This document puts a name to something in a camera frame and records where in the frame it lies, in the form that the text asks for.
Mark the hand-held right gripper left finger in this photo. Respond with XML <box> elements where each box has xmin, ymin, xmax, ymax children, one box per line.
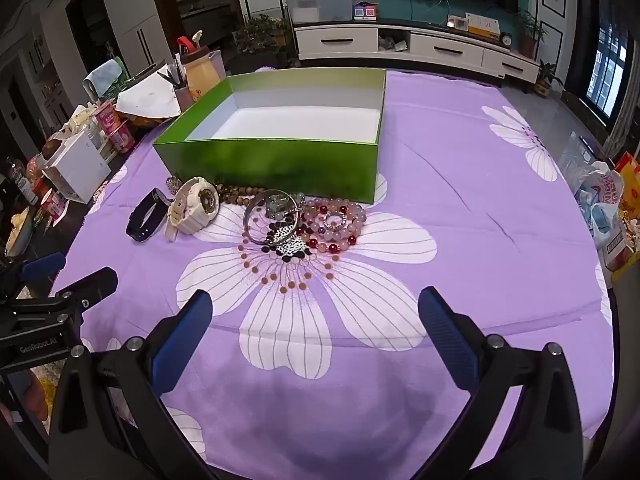
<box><xmin>47</xmin><ymin>289</ymin><xmax>216</xmax><ymax>480</ymax></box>

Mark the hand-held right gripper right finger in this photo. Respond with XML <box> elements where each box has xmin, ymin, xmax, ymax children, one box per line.
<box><xmin>417</xmin><ymin>286</ymin><xmax>586</xmax><ymax>480</ymax></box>

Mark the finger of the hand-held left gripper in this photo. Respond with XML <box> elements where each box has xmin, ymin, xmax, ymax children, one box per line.
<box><xmin>0</xmin><ymin>252</ymin><xmax>67</xmax><ymax>301</ymax></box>
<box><xmin>47</xmin><ymin>266</ymin><xmax>119</xmax><ymax>311</ymax></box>

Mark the black fitness band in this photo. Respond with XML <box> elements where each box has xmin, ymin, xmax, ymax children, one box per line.
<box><xmin>126</xmin><ymin>187</ymin><xmax>172</xmax><ymax>243</ymax></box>

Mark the cream wristwatch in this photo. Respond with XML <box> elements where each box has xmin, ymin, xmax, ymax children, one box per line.
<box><xmin>164</xmin><ymin>176</ymin><xmax>221</xmax><ymax>242</ymax></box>

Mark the silver bangle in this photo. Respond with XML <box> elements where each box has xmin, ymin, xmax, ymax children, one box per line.
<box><xmin>243</xmin><ymin>189</ymin><xmax>303</xmax><ymax>247</ymax></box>

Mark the pale pink bead bracelet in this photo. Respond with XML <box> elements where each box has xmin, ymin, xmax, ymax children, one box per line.
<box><xmin>310</xmin><ymin>200</ymin><xmax>368</xmax><ymax>248</ymax></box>

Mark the brown wooden bead bracelet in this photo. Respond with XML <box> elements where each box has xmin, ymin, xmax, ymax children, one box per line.
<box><xmin>215</xmin><ymin>184</ymin><xmax>268</xmax><ymax>206</ymax></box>

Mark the pale green jade bracelet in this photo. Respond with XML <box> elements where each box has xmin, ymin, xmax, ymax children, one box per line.
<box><xmin>260</xmin><ymin>192</ymin><xmax>307</xmax><ymax>223</ymax></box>

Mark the green cardboard box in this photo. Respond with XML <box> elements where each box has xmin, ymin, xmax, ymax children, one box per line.
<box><xmin>152</xmin><ymin>69</ymin><xmax>388</xmax><ymax>206</ymax></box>

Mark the white carton box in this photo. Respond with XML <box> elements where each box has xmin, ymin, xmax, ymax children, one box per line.
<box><xmin>42</xmin><ymin>132</ymin><xmax>112</xmax><ymax>204</ymax></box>

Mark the purple floral tablecloth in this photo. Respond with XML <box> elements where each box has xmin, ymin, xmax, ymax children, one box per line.
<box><xmin>50</xmin><ymin>67</ymin><xmax>617</xmax><ymax>480</ymax></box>

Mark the black and white beaded ornament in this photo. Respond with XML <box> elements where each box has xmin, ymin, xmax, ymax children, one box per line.
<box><xmin>267</xmin><ymin>227</ymin><xmax>312</xmax><ymax>263</ymax></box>

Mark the pink can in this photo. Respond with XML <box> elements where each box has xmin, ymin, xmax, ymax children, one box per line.
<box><xmin>94</xmin><ymin>101</ymin><xmax>123</xmax><ymax>135</ymax></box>
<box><xmin>112</xmin><ymin>125</ymin><xmax>136</xmax><ymax>154</ymax></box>

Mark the white paper sheet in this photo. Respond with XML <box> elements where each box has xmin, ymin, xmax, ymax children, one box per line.
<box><xmin>116</xmin><ymin>76</ymin><xmax>182</xmax><ymax>120</ymax></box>

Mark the light green towel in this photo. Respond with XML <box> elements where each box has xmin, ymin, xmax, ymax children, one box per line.
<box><xmin>82</xmin><ymin>59</ymin><xmax>126</xmax><ymax>98</ymax></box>

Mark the pen holder cup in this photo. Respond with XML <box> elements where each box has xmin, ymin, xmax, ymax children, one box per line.
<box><xmin>172</xmin><ymin>85</ymin><xmax>196</xmax><ymax>113</ymax></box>

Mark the white plastic bag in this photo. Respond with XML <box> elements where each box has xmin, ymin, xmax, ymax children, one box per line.
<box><xmin>574</xmin><ymin>160</ymin><xmax>627</xmax><ymax>250</ymax></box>

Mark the glass jar with brown lid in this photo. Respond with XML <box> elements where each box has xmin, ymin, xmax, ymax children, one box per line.
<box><xmin>180</xmin><ymin>47</ymin><xmax>222</xmax><ymax>98</ymax></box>

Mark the yellow and red box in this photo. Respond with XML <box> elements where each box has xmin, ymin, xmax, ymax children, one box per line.
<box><xmin>611</xmin><ymin>152</ymin><xmax>640</xmax><ymax>283</ymax></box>

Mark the lilac storage box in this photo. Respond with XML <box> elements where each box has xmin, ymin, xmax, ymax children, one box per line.
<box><xmin>207</xmin><ymin>49</ymin><xmax>229</xmax><ymax>81</ymax></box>

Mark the small potted plant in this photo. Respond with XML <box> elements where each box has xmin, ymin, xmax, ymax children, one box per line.
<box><xmin>534</xmin><ymin>60</ymin><xmax>566</xmax><ymax>97</ymax></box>

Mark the large potted plant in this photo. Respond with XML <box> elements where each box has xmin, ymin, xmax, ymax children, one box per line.
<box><xmin>234</xmin><ymin>14</ymin><xmax>296</xmax><ymax>68</ymax></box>

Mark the window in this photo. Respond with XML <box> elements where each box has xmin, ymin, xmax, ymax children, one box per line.
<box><xmin>584</xmin><ymin>7</ymin><xmax>627</xmax><ymax>122</ymax></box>

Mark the white TV cabinet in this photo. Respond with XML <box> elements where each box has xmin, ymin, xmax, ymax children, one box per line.
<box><xmin>292</xmin><ymin>20</ymin><xmax>542</xmax><ymax>86</ymax></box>

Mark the yellow flat box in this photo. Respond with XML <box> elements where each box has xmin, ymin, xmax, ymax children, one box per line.
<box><xmin>465</xmin><ymin>12</ymin><xmax>501</xmax><ymax>38</ymax></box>

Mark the potted plant in brown pot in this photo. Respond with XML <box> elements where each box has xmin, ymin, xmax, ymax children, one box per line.
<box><xmin>517</xmin><ymin>9</ymin><xmax>548</xmax><ymax>58</ymax></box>

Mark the clear plastic storage bin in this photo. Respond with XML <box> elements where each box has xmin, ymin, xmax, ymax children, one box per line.
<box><xmin>286</xmin><ymin>0</ymin><xmax>356</xmax><ymax>23</ymax></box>

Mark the dark red bead bracelet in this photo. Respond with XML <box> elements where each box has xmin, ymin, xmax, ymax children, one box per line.
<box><xmin>302</xmin><ymin>199</ymin><xmax>358</xmax><ymax>256</ymax></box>

